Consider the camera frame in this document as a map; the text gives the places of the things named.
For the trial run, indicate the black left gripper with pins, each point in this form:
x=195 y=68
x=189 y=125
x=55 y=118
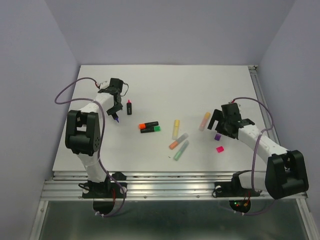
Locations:
x=114 y=110

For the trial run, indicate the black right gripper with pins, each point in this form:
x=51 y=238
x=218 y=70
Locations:
x=216 y=115

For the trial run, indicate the black highlighter purple tip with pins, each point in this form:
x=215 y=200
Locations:
x=115 y=117

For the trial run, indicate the black highlighter pink tip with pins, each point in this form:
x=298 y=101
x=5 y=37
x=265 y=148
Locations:
x=129 y=107

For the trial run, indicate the purple pen cap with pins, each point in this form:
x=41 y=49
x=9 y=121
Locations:
x=217 y=137

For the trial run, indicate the pink pen cap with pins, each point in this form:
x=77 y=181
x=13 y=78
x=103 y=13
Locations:
x=220 y=149

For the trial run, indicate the pastel green highlighter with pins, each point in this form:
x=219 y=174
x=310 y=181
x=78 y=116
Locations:
x=181 y=150

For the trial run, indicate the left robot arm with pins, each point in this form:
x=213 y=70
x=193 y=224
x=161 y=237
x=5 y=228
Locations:
x=85 y=128

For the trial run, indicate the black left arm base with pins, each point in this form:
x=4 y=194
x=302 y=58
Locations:
x=107 y=189

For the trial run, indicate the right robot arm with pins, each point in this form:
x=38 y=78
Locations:
x=285 y=173

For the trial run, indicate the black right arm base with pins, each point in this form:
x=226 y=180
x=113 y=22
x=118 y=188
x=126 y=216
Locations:
x=225 y=189

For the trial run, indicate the pastel pink orange highlighter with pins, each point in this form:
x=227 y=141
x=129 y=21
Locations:
x=204 y=121

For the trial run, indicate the black highlighter orange cap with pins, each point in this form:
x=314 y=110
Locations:
x=148 y=125

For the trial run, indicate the pastel yellow highlighter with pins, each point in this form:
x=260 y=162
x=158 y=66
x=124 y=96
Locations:
x=175 y=131

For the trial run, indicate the black highlighter green cap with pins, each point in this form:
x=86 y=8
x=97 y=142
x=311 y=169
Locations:
x=151 y=129

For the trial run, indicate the aluminium right side rail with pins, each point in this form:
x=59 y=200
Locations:
x=269 y=137

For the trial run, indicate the aluminium rail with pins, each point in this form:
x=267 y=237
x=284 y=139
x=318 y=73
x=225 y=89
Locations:
x=141 y=186
x=269 y=137

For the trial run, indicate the aluminium front rail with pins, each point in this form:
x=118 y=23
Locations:
x=141 y=186

